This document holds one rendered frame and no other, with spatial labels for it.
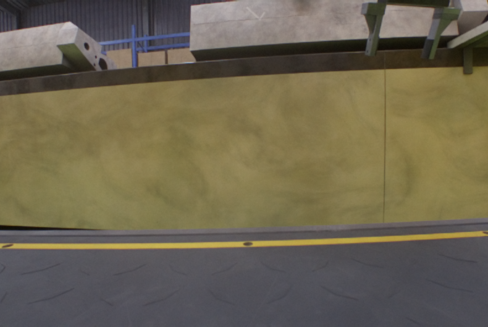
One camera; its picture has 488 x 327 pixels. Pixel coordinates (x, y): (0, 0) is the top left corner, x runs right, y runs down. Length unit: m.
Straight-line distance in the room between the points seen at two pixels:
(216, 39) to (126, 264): 0.96
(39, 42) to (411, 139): 1.60
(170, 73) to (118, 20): 13.76
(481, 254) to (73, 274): 0.32
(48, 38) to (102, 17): 13.85
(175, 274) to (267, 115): 0.84
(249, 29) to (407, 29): 0.57
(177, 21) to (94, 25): 4.24
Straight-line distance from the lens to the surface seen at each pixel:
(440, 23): 0.72
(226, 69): 1.04
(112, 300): 0.19
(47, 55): 1.46
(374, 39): 0.65
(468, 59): 1.23
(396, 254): 0.25
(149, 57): 11.66
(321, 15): 1.12
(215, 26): 1.12
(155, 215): 1.14
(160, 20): 13.77
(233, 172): 1.01
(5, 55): 1.64
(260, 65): 1.03
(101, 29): 15.13
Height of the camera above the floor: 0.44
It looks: 4 degrees down
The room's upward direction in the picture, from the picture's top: 2 degrees counter-clockwise
